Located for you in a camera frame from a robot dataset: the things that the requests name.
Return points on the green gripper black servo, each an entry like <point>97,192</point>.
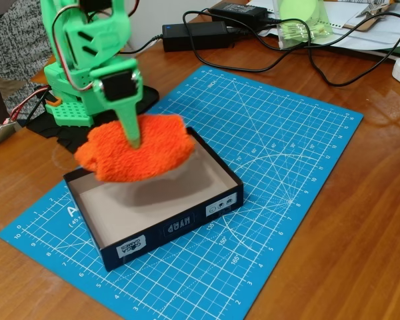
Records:
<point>116,87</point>

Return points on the orange fuzzy sock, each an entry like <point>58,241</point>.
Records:
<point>143,150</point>

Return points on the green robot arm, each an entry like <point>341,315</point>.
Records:
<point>86,36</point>

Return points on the black cloth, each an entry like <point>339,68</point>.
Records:
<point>66,136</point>

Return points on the black cardboard box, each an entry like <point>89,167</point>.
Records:
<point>160,213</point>

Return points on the large black power adapter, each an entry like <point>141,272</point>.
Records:
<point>200,36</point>

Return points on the small silver circuit board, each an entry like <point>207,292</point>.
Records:
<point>1,135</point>

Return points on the blue cutting mat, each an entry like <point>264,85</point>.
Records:
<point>270,133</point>

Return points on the grey speckled fabric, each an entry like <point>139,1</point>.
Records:
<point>10,50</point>

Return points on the slim black power adapter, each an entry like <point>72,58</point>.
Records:
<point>238,10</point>

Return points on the clear bag with green parts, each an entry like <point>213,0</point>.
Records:
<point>300,26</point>

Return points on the white papers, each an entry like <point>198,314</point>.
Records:
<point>366,36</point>

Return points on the brown cardboard piece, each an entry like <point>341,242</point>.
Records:
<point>361,24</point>

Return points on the metal clip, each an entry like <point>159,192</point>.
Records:
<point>370,10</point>

